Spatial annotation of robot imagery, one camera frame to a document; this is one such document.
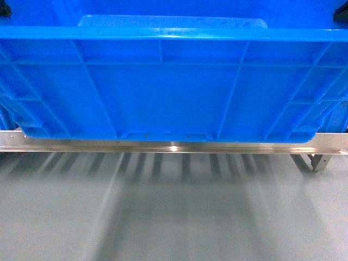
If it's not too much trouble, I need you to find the large blue plastic crate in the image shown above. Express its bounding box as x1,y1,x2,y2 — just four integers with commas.
1,1,347,143

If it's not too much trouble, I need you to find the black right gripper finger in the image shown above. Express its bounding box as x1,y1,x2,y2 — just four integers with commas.
333,2,348,22

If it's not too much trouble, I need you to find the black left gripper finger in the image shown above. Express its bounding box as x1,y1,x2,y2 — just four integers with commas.
0,0,11,17

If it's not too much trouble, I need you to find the steel roller shelf frame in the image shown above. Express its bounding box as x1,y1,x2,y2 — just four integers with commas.
1,129,347,171

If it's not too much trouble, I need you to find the blue crate on left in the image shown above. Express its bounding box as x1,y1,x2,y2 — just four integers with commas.
0,105,19,131

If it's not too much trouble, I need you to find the blue crate with red parts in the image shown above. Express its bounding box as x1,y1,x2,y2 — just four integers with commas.
318,101,348,133

